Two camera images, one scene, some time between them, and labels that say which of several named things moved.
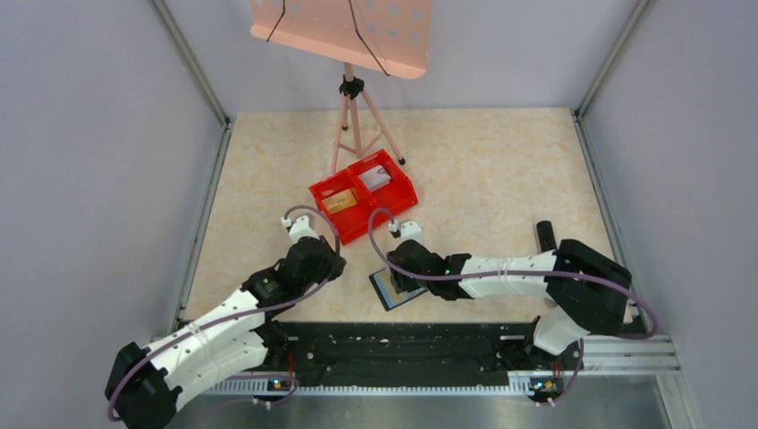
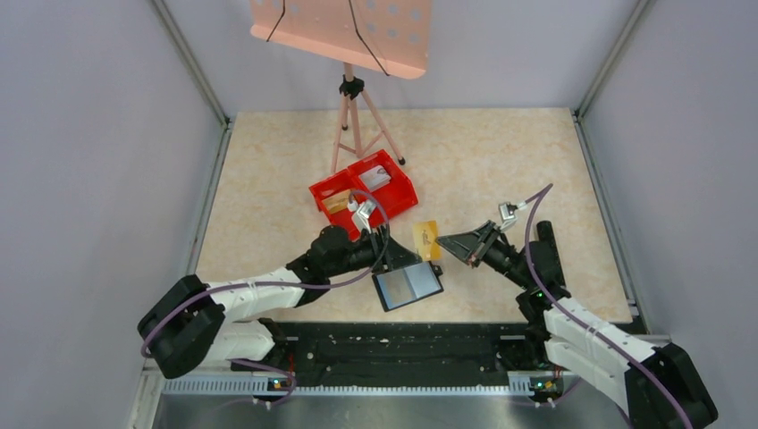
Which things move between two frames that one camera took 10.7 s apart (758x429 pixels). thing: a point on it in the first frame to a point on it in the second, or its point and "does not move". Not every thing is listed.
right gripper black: (401, 282) to (467, 246)
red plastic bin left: (353, 222) does not move
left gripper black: (329, 256) to (388, 256)
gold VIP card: (339, 201) does not move
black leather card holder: (382, 281) does not move
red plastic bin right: (394, 196) does not move
